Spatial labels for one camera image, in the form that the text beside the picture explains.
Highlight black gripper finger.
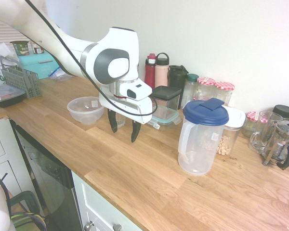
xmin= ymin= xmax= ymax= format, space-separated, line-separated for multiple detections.
xmin=131 ymin=121 xmax=142 ymax=143
xmin=107 ymin=109 xmax=118 ymax=134

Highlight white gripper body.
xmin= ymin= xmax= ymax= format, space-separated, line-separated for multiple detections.
xmin=98 ymin=91 xmax=153 ymax=125

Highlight clear pitcher with blue lid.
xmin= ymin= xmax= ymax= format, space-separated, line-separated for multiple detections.
xmin=177 ymin=97 xmax=230 ymax=176

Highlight red water bottle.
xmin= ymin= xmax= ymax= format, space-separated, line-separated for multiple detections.
xmin=144 ymin=53 xmax=158 ymax=89

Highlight small clear drinking glass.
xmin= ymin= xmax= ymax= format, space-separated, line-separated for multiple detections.
xmin=115 ymin=112 xmax=127 ymax=128

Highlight glass container with teal clips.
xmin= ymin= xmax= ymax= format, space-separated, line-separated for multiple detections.
xmin=147 ymin=105 xmax=182 ymax=131

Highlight clear container with black lid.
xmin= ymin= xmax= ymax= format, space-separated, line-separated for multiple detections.
xmin=151 ymin=85 xmax=182 ymax=112

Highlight clear plastic bowl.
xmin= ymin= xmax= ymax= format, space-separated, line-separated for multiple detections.
xmin=66 ymin=96 xmax=105 ymax=125

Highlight pink bottle with black cap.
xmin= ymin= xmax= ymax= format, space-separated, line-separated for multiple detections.
xmin=154 ymin=52 xmax=171 ymax=89

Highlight dark green shaker bottle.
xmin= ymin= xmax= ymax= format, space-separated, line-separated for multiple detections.
xmin=168 ymin=64 xmax=189 ymax=103

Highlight clear bottle with green cap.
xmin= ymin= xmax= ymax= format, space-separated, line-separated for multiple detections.
xmin=182 ymin=73 xmax=200 ymax=109

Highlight glass jar red gingham lid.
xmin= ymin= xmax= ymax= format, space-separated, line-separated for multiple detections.
xmin=195 ymin=77 xmax=217 ymax=102
xmin=213 ymin=81 xmax=235 ymax=107

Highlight clear zip bag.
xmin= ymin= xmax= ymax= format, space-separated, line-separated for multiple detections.
xmin=48 ymin=66 xmax=73 ymax=83

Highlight white cabinet with knobs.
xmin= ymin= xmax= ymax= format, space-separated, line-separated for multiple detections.
xmin=71 ymin=171 xmax=146 ymax=231

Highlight black dishwasher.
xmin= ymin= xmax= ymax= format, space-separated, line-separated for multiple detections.
xmin=10 ymin=118 xmax=84 ymax=231

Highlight clear canister with white lid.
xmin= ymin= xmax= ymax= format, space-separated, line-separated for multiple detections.
xmin=215 ymin=105 xmax=247 ymax=157

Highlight teal bread box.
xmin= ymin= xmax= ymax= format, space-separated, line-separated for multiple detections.
xmin=17 ymin=51 xmax=64 ymax=80

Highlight grey plastic cutlery basket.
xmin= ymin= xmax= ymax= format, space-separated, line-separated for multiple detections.
xmin=0 ymin=55 xmax=43 ymax=100

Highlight small labelled can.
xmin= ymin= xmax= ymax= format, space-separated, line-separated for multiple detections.
xmin=29 ymin=41 xmax=45 ymax=54

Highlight black plastic food container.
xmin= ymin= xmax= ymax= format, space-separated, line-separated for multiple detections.
xmin=0 ymin=85 xmax=26 ymax=108

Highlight small jar red gingham lid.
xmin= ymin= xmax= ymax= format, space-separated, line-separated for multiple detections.
xmin=241 ymin=111 xmax=261 ymax=138

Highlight white panelled side cabinet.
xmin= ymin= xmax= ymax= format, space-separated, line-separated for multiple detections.
xmin=0 ymin=117 xmax=43 ymax=214

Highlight green oatmeal cup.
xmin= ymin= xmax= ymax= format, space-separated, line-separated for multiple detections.
xmin=10 ymin=40 xmax=30 ymax=57

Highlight clear glass mug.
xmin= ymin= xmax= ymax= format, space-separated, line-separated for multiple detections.
xmin=248 ymin=111 xmax=284 ymax=154

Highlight glass jar with black lid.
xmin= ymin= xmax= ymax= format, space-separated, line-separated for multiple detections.
xmin=271 ymin=104 xmax=289 ymax=121

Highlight white window blinds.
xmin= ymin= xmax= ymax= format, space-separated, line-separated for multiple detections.
xmin=0 ymin=17 xmax=27 ymax=50

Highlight glass French press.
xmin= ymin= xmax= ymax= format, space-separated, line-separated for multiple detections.
xmin=262 ymin=116 xmax=289 ymax=172

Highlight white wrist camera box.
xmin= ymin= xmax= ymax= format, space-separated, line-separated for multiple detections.
xmin=119 ymin=81 xmax=153 ymax=101

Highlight green clamp frame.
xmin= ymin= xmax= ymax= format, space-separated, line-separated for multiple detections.
xmin=9 ymin=190 xmax=48 ymax=231

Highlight black camera cable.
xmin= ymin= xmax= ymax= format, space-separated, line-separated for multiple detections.
xmin=25 ymin=0 xmax=159 ymax=117

